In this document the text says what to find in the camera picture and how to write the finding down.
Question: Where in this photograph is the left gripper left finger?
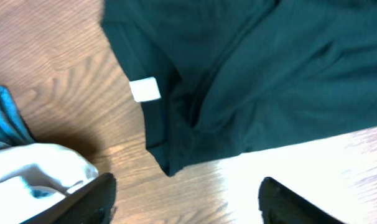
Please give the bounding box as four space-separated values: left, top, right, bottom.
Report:
23 173 116 224

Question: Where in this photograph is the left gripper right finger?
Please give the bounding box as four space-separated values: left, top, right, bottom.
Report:
258 177 343 224

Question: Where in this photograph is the black t-shirt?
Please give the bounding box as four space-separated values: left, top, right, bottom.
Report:
101 0 377 176

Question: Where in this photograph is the beige folded garment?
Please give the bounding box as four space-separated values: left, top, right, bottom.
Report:
0 143 99 223

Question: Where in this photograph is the light blue folded shirt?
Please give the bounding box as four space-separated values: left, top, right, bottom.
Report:
0 85 35 150

